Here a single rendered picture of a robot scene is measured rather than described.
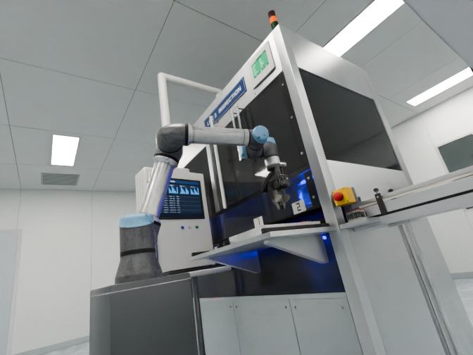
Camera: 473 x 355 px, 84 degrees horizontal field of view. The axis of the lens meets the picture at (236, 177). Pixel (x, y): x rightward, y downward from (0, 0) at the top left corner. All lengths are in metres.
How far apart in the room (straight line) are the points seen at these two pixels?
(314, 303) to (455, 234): 4.65
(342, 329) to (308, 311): 0.18
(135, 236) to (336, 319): 0.93
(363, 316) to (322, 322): 0.22
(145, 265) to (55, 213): 5.61
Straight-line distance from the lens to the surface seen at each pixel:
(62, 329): 6.30
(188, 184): 2.05
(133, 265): 0.94
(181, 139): 1.12
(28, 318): 6.28
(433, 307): 1.34
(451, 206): 1.22
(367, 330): 1.32
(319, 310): 1.44
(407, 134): 6.21
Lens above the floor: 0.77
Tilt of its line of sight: 19 degrees up
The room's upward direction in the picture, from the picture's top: 10 degrees counter-clockwise
